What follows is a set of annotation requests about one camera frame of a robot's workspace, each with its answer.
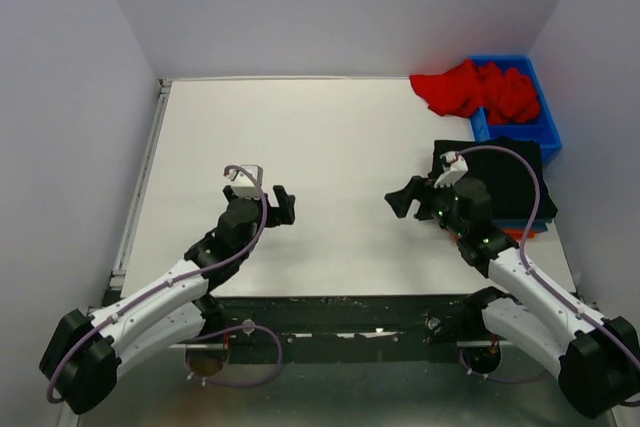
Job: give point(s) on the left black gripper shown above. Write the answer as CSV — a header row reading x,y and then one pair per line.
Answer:
x,y
284,213

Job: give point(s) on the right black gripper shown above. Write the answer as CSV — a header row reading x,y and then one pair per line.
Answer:
x,y
419,187

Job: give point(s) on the black floral t shirt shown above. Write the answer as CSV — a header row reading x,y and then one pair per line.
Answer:
x,y
506,178

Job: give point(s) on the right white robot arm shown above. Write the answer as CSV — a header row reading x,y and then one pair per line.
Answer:
x,y
594,359

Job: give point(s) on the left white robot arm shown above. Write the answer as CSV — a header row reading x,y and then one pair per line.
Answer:
x,y
88,353

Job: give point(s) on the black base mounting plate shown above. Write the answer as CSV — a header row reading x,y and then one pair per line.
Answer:
x,y
347,329

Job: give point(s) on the folded teal t shirt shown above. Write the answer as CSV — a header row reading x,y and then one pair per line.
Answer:
x,y
519,225

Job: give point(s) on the red t shirt in bin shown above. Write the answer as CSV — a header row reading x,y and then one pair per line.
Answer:
x,y
458,92

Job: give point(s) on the blue plastic bin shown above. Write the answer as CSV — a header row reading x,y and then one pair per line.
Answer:
x,y
523,111

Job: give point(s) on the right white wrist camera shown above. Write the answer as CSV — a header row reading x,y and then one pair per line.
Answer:
x,y
454,169

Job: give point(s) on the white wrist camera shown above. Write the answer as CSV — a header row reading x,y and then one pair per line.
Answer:
x,y
454,169
245,180

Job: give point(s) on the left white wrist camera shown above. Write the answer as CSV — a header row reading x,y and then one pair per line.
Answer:
x,y
245,180

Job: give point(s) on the aluminium left side rail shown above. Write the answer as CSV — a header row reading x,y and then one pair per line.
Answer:
x,y
118,272

